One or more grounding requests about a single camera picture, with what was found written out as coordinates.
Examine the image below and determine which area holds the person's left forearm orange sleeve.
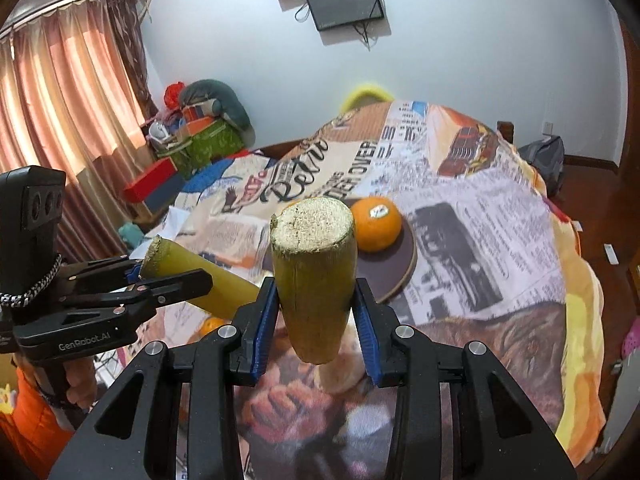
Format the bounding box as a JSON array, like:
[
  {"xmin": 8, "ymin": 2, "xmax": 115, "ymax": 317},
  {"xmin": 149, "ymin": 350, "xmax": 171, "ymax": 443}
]
[{"xmin": 0, "ymin": 357, "xmax": 76, "ymax": 480}]

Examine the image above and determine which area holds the pink slipper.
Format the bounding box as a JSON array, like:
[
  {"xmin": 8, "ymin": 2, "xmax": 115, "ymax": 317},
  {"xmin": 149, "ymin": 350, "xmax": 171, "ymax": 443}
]
[{"xmin": 619, "ymin": 322, "xmax": 640, "ymax": 357}]

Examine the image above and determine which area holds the green patterned bag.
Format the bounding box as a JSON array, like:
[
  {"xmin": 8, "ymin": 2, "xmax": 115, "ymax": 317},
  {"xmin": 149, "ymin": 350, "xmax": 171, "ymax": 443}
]
[{"xmin": 170, "ymin": 122, "xmax": 246, "ymax": 178}]

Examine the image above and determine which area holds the thick sugarcane piece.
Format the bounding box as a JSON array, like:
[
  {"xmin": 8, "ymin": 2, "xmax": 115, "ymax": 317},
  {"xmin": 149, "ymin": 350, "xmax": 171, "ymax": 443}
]
[{"xmin": 270, "ymin": 198, "xmax": 359, "ymax": 365}]

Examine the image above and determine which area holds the yellow fuzzy cushion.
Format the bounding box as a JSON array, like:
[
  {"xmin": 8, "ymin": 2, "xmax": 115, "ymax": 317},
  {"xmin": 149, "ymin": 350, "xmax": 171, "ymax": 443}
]
[{"xmin": 339, "ymin": 84, "xmax": 393, "ymax": 113}]

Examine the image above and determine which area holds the teal cloth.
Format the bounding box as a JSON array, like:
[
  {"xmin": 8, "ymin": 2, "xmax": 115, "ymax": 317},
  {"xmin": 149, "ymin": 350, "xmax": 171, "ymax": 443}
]
[{"xmin": 118, "ymin": 222, "xmax": 144, "ymax": 250}]

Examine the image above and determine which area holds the pink curtain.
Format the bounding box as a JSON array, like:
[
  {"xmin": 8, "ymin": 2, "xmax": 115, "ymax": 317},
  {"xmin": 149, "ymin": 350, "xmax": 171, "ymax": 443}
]
[{"xmin": 0, "ymin": 7, "xmax": 151, "ymax": 261}]

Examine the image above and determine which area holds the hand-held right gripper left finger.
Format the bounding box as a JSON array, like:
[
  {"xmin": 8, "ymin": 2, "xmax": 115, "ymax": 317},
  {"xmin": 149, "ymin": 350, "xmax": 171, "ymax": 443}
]
[{"xmin": 47, "ymin": 276, "xmax": 279, "ymax": 480}]

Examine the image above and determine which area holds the printed blanket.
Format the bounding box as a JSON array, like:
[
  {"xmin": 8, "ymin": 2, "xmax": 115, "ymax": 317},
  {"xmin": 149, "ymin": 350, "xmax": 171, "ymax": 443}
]
[{"xmin": 95, "ymin": 100, "xmax": 608, "ymax": 480}]

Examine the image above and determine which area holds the orange with sticker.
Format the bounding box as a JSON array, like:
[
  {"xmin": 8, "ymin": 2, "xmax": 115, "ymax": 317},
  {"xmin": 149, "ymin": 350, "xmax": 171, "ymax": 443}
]
[{"xmin": 348, "ymin": 197, "xmax": 403, "ymax": 254}]

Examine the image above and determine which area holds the red long box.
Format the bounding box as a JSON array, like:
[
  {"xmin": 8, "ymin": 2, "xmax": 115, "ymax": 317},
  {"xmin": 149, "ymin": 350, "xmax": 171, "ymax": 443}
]
[{"xmin": 123, "ymin": 157, "xmax": 177, "ymax": 205}]

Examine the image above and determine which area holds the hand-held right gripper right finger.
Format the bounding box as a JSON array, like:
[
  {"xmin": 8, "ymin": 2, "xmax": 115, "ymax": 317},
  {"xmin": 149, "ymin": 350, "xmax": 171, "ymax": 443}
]
[{"xmin": 352, "ymin": 277, "xmax": 581, "ymax": 480}]

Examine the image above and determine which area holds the small black monitor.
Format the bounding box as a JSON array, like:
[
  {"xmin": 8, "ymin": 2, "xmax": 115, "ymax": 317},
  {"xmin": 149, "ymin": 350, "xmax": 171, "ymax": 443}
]
[{"xmin": 304, "ymin": 0, "xmax": 386, "ymax": 32}]

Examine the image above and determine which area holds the thin sugarcane piece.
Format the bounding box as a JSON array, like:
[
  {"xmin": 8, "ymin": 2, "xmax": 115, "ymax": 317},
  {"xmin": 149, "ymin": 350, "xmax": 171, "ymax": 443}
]
[{"xmin": 138, "ymin": 236, "xmax": 263, "ymax": 322}]

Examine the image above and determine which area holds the dark patterned curtain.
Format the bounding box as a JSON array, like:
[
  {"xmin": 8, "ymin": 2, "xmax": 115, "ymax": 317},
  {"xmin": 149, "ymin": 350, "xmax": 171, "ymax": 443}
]
[{"xmin": 102, "ymin": 0, "xmax": 162, "ymax": 122}]

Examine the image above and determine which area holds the red plastic bag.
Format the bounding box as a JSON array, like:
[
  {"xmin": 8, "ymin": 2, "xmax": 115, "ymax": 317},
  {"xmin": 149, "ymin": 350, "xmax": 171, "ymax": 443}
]
[{"xmin": 163, "ymin": 81, "xmax": 190, "ymax": 111}]

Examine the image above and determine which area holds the grey backpack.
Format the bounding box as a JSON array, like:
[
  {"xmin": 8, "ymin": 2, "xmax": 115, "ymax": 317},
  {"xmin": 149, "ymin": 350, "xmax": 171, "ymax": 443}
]
[{"xmin": 517, "ymin": 136, "xmax": 566, "ymax": 197}]

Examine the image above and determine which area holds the person's left hand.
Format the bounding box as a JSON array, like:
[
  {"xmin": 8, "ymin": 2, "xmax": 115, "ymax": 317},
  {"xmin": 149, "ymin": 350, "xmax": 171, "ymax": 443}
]
[{"xmin": 64, "ymin": 352, "xmax": 98, "ymax": 403}]

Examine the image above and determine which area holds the brown round board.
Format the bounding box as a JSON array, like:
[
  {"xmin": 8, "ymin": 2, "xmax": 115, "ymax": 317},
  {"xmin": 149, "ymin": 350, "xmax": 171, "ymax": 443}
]
[{"xmin": 356, "ymin": 215, "xmax": 419, "ymax": 305}]

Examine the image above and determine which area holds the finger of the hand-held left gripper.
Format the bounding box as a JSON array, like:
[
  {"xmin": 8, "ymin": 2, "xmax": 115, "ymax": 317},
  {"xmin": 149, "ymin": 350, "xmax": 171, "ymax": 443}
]
[
  {"xmin": 117, "ymin": 268, "xmax": 214, "ymax": 314},
  {"xmin": 62, "ymin": 255, "xmax": 147, "ymax": 282}
]

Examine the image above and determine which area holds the braided wrist strap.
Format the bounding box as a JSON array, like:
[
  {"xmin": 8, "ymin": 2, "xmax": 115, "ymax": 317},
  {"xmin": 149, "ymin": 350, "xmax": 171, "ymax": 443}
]
[{"xmin": 0, "ymin": 254, "xmax": 63, "ymax": 310}]

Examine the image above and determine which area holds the small orange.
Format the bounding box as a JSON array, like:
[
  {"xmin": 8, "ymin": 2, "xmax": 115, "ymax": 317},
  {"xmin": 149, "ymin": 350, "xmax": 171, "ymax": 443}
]
[{"xmin": 198, "ymin": 317, "xmax": 227, "ymax": 340}]

